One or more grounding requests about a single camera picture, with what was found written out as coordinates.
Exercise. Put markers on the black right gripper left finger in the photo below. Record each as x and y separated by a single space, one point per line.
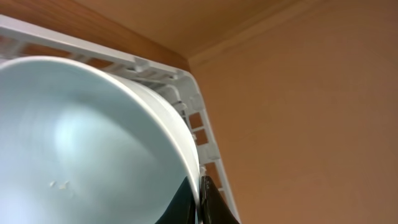
182 208

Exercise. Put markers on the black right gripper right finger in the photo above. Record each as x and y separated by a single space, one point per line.
214 209

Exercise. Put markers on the light blue bowl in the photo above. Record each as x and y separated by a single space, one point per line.
79 145

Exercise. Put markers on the grey dishwasher rack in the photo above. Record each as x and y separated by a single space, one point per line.
177 86

